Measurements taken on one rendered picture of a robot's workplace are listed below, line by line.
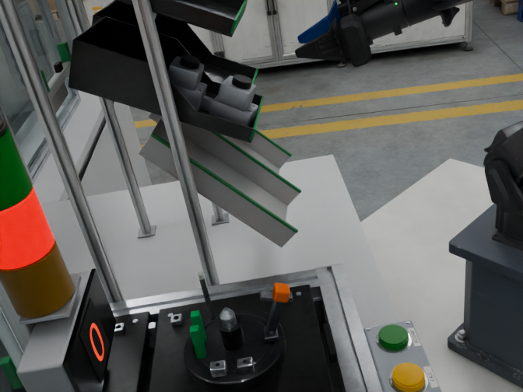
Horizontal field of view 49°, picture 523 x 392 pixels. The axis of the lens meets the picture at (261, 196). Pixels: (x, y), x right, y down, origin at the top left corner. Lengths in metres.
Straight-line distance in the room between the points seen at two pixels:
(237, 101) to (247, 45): 3.88
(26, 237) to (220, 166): 0.60
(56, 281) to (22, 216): 0.07
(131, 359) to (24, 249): 0.43
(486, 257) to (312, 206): 0.57
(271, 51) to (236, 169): 3.74
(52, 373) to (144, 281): 0.71
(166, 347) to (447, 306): 0.47
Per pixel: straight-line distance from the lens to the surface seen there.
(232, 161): 1.02
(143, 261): 1.24
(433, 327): 0.98
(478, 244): 0.82
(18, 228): 0.46
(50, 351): 0.50
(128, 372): 0.85
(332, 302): 0.88
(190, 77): 0.88
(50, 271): 0.48
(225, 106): 0.87
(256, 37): 4.71
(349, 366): 0.79
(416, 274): 1.08
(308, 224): 1.23
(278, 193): 1.05
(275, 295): 0.74
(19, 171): 0.45
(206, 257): 0.96
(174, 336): 0.87
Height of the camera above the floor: 1.55
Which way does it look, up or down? 30 degrees down
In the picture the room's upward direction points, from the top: 10 degrees counter-clockwise
